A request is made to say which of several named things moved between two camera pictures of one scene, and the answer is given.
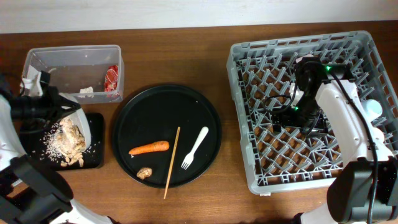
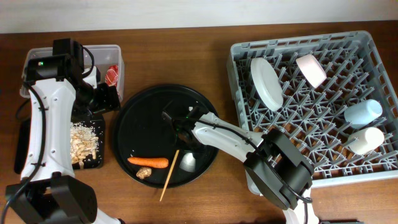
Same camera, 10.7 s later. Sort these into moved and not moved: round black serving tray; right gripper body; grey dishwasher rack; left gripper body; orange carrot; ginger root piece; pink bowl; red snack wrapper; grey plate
Moved: grey plate; pink bowl; right gripper body; orange carrot; left gripper body
Not moved: grey dishwasher rack; red snack wrapper; round black serving tray; ginger root piece
